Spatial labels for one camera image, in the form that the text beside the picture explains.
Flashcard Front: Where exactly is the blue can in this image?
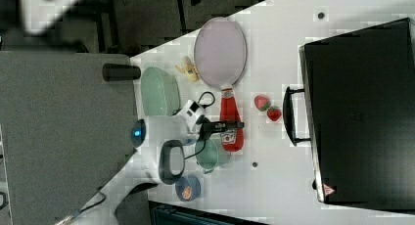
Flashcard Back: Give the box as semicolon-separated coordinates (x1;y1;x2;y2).
175;176;201;202

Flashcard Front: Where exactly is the black cable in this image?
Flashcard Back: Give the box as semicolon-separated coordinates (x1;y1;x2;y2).
184;91;216;160

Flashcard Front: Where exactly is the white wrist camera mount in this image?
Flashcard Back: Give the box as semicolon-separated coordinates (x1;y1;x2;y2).
173;100;206;133

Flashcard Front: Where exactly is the black toaster oven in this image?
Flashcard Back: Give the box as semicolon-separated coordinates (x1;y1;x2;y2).
300;18;415;213

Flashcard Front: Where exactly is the pink plush strawberry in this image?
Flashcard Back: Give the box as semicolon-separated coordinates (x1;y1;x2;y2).
254;95;270;112

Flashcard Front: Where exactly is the plush peeled banana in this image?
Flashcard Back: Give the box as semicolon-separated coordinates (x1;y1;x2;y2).
175;56;199;82

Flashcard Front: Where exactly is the black cylinder holder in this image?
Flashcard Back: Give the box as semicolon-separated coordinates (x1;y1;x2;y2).
102;64;141;81

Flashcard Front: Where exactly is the plush red ketchup bottle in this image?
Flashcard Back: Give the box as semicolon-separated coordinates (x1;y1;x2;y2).
220;86;244;153

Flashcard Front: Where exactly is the red plush strawberry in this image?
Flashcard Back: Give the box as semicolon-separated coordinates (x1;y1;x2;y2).
267;106;282;121

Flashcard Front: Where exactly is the green metal mug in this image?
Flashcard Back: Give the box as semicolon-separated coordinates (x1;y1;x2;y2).
195;138;231;174

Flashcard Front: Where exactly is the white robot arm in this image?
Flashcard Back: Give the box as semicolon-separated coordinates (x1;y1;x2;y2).
54;114;245;225

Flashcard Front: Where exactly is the black oven handle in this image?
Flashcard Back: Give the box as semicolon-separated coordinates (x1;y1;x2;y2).
283;87;309;146

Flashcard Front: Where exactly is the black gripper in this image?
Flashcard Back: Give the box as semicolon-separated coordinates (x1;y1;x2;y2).
200;118;245;140

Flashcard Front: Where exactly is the lilac round plate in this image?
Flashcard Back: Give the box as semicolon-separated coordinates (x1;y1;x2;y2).
194;18;247;90

